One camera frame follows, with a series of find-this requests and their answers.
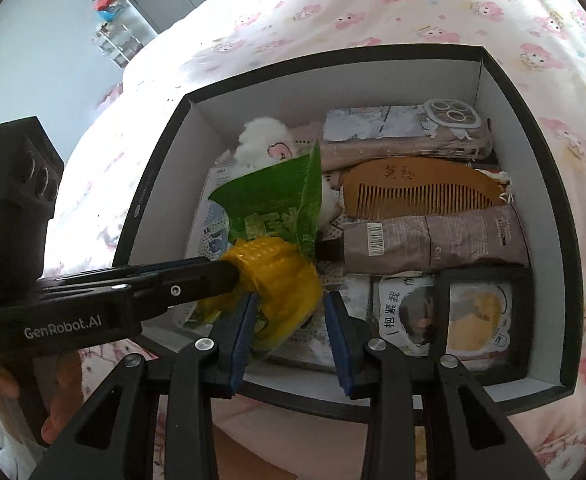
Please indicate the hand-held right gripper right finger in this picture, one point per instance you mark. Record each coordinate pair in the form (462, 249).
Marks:
(340, 345)

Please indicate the mauve cream tube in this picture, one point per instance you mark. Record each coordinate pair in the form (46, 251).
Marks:
(448, 240)

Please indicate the yellow corn plush toy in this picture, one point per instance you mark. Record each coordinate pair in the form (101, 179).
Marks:
(205, 232)

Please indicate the person's left hand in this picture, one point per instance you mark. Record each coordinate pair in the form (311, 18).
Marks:
(65, 385)

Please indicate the clear printed phone case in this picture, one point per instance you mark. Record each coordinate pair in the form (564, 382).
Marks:
(373, 122)

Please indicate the pink cartoon printed blanket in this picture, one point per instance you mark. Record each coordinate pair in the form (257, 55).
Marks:
(423, 10)

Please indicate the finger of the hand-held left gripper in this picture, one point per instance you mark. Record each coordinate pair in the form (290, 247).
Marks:
(193, 282)
(123, 272)

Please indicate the black cardboard box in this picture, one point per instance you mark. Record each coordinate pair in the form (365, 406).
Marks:
(323, 85)

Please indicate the white cartoon packet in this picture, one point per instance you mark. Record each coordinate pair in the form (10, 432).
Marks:
(408, 310)

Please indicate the wooden comb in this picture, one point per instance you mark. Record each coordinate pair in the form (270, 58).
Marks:
(423, 180)

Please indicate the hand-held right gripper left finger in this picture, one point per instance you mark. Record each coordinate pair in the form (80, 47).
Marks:
(240, 345)

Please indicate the green yellow corn packet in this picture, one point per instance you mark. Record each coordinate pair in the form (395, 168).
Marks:
(273, 280)

